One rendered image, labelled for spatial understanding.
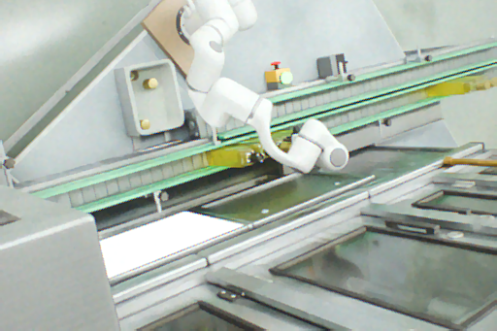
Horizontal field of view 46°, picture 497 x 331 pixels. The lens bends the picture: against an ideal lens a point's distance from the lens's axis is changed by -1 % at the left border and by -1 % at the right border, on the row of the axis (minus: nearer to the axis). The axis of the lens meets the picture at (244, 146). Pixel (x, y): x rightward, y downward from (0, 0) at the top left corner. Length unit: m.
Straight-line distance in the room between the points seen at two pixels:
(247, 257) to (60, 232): 0.99
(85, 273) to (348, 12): 2.25
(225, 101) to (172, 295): 0.51
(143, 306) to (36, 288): 0.86
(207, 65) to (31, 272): 1.20
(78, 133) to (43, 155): 0.13
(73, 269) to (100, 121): 1.50
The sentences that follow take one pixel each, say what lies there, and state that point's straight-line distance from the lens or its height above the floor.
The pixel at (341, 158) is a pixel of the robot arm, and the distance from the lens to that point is 1.58.
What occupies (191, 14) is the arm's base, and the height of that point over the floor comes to 0.82.
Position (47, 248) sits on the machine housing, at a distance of 0.45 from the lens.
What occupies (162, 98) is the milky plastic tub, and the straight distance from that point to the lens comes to 2.01.
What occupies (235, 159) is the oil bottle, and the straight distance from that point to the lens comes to 1.83.
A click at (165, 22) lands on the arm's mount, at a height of 0.77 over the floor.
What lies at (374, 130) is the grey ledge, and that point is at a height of 0.88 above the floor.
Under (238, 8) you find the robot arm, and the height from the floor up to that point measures 1.08.
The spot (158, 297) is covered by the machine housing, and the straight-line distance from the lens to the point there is 1.31.
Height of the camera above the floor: 2.55
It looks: 55 degrees down
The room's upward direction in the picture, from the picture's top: 93 degrees clockwise
